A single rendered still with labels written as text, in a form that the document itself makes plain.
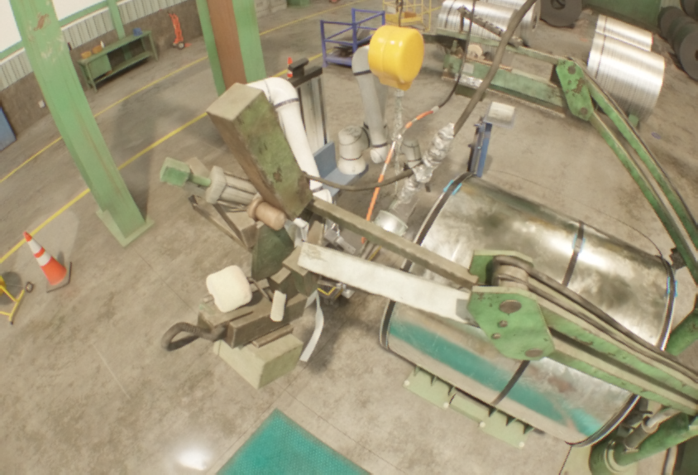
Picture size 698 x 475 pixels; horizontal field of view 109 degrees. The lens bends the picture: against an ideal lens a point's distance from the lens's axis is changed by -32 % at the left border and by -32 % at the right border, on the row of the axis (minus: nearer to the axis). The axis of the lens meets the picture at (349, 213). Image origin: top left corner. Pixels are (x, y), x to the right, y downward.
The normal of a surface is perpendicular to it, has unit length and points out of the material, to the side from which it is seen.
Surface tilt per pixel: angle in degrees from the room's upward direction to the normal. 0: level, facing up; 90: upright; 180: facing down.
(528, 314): 90
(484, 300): 90
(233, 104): 16
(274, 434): 0
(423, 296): 40
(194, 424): 0
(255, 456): 0
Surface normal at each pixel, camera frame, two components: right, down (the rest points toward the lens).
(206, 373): -0.05, -0.73
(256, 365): -0.52, 0.05
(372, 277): -0.43, -0.18
